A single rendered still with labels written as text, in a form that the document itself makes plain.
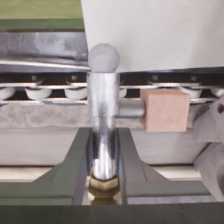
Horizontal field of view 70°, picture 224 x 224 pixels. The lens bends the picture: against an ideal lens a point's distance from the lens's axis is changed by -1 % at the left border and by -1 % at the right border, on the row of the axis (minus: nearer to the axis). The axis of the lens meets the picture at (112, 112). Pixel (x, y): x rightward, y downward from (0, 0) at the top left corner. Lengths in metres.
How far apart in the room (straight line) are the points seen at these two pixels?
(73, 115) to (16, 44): 0.17
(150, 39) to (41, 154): 0.39
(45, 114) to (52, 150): 0.12
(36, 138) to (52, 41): 0.25
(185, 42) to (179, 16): 0.03
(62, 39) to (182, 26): 0.16
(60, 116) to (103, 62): 0.20
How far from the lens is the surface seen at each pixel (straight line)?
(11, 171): 0.55
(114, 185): 0.17
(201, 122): 0.37
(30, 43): 0.27
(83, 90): 0.26
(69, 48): 0.26
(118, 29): 0.22
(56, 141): 0.42
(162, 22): 0.22
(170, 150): 0.47
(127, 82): 0.27
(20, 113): 0.40
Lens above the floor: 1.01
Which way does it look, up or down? 49 degrees down
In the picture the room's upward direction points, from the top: 178 degrees clockwise
